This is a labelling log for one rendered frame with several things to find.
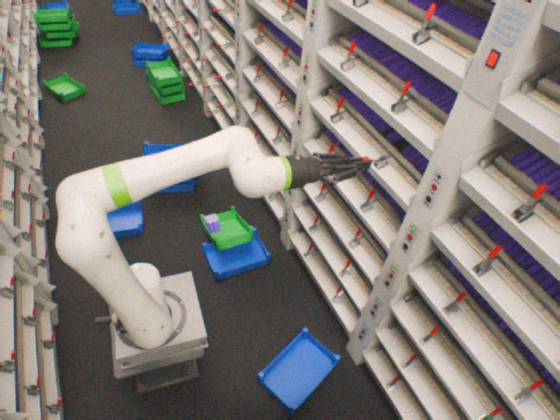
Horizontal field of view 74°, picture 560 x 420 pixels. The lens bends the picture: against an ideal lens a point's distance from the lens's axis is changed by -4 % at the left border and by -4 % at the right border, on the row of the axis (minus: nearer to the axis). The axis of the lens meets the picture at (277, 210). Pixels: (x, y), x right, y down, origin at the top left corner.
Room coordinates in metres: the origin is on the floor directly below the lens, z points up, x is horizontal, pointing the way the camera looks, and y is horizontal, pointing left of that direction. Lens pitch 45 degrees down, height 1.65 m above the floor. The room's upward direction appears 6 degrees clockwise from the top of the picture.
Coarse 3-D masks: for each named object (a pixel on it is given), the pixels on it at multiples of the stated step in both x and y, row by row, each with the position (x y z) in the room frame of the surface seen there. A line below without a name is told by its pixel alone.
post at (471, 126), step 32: (544, 0) 0.72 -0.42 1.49; (544, 32) 0.74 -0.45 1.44; (512, 64) 0.72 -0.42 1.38; (448, 128) 0.79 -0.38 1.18; (480, 128) 0.73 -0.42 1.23; (448, 160) 0.76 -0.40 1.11; (416, 192) 0.80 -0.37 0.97; (448, 192) 0.72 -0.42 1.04; (416, 256) 0.72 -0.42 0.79; (384, 288) 0.76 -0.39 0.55; (384, 320) 0.73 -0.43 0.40; (352, 352) 0.76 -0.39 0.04
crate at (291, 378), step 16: (304, 336) 0.82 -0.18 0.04; (288, 352) 0.75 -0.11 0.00; (304, 352) 0.76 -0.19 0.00; (320, 352) 0.76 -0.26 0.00; (272, 368) 0.67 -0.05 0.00; (288, 368) 0.68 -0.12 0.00; (304, 368) 0.68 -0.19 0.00; (320, 368) 0.69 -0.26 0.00; (272, 384) 0.60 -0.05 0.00; (288, 384) 0.61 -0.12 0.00; (304, 384) 0.62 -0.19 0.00; (288, 400) 0.54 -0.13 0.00; (304, 400) 0.54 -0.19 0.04
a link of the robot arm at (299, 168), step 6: (288, 156) 0.82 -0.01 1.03; (294, 156) 0.83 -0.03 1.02; (300, 156) 0.83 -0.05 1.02; (294, 162) 0.80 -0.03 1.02; (300, 162) 0.81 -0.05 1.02; (306, 162) 0.81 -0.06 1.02; (294, 168) 0.78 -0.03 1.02; (300, 168) 0.79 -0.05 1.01; (306, 168) 0.80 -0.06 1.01; (294, 174) 0.77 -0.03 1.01; (300, 174) 0.78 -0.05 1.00; (306, 174) 0.79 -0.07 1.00; (294, 180) 0.77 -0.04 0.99; (300, 180) 0.78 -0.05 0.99; (306, 180) 0.78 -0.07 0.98; (294, 186) 0.77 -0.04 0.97; (300, 186) 0.78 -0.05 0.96
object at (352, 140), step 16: (336, 80) 1.38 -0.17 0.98; (320, 96) 1.35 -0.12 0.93; (320, 112) 1.26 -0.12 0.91; (336, 128) 1.16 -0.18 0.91; (352, 128) 1.15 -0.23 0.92; (352, 144) 1.07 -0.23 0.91; (368, 144) 1.06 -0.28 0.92; (384, 176) 0.92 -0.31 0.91; (400, 176) 0.91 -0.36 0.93; (400, 192) 0.86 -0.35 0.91
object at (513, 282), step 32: (448, 224) 0.73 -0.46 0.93; (480, 224) 0.70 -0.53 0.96; (448, 256) 0.66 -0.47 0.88; (480, 256) 0.63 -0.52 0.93; (512, 256) 0.61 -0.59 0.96; (480, 288) 0.55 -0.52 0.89; (512, 288) 0.53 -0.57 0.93; (544, 288) 0.52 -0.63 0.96; (512, 320) 0.46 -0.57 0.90; (544, 320) 0.45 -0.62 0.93; (544, 352) 0.39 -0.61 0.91
